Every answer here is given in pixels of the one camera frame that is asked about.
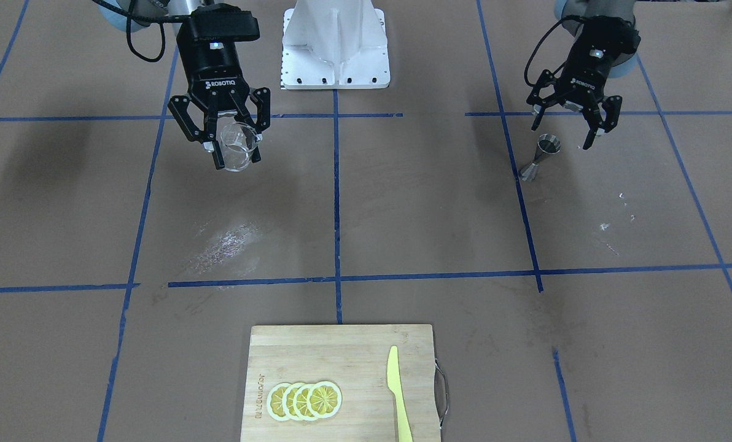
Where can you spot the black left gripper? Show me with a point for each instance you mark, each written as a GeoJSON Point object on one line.
{"type": "Point", "coordinates": [583, 75]}

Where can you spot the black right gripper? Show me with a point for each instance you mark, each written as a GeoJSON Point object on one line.
{"type": "Point", "coordinates": [214, 67]}

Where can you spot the clear glass shaker cup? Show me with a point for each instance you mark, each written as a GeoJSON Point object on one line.
{"type": "Point", "coordinates": [238, 145]}

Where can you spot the steel jigger measuring cup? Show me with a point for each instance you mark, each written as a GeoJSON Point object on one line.
{"type": "Point", "coordinates": [547, 146]}

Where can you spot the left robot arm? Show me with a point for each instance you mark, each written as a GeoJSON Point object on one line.
{"type": "Point", "coordinates": [571, 15]}

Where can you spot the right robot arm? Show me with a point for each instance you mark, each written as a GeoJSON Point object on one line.
{"type": "Point", "coordinates": [130, 16]}

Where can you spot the wooden cutting board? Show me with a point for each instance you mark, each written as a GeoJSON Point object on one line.
{"type": "Point", "coordinates": [354, 357]}

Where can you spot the yellow plastic knife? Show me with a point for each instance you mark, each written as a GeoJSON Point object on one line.
{"type": "Point", "coordinates": [394, 384]}

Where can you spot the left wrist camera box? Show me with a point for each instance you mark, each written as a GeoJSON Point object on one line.
{"type": "Point", "coordinates": [613, 36]}

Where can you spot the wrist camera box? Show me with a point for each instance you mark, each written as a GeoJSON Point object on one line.
{"type": "Point", "coordinates": [221, 22]}
{"type": "Point", "coordinates": [613, 36]}

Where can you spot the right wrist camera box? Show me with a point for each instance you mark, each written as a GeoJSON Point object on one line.
{"type": "Point", "coordinates": [221, 22]}

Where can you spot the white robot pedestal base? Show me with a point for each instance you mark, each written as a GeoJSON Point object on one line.
{"type": "Point", "coordinates": [334, 45]}

